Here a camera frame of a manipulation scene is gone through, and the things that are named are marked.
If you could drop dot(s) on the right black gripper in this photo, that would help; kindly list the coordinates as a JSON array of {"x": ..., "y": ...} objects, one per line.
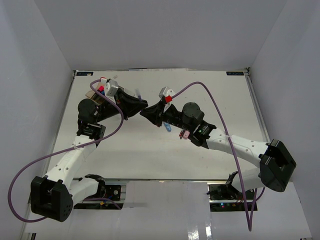
[{"x": 155, "y": 114}]

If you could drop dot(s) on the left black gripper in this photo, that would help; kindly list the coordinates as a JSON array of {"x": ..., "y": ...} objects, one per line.
[{"x": 133, "y": 106}]

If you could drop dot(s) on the purple ink gel pen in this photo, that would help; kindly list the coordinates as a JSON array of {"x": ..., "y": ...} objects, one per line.
[{"x": 138, "y": 94}]

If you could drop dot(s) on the red ink gel pen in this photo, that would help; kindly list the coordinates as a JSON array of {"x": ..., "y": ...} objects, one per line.
[{"x": 182, "y": 134}]

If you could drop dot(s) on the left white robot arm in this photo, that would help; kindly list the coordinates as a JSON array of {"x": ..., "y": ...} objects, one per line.
[{"x": 56, "y": 193}]

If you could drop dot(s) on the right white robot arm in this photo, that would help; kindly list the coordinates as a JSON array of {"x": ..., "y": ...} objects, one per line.
[{"x": 273, "y": 164}]

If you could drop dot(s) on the light blue correction pen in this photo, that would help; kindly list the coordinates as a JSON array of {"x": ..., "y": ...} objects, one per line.
[{"x": 167, "y": 127}]

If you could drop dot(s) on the amber plastic tray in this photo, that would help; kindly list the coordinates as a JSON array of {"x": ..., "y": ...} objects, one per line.
[{"x": 95, "y": 97}]

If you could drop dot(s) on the light pink correction pen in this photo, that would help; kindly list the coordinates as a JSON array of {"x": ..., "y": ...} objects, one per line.
[{"x": 186, "y": 135}]

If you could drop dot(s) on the left black logo sticker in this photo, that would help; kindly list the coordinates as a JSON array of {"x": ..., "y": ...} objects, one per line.
[{"x": 84, "y": 73}]

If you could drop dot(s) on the black logo sticker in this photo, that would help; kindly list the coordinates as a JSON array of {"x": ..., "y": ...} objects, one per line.
[
  {"x": 235, "y": 73},
  {"x": 84, "y": 73}
]

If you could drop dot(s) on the right black logo sticker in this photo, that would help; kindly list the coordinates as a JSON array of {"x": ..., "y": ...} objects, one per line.
[{"x": 235, "y": 73}]

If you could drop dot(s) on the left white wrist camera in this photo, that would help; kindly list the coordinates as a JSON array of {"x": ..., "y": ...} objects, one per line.
[{"x": 110, "y": 88}]

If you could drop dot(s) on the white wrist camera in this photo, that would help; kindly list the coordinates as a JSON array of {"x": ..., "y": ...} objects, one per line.
[
  {"x": 166, "y": 93},
  {"x": 110, "y": 88}
]

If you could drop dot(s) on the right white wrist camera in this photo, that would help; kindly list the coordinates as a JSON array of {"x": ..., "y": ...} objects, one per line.
[{"x": 166, "y": 93}]

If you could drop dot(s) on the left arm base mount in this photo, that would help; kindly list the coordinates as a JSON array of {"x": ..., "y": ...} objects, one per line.
[{"x": 109, "y": 198}]

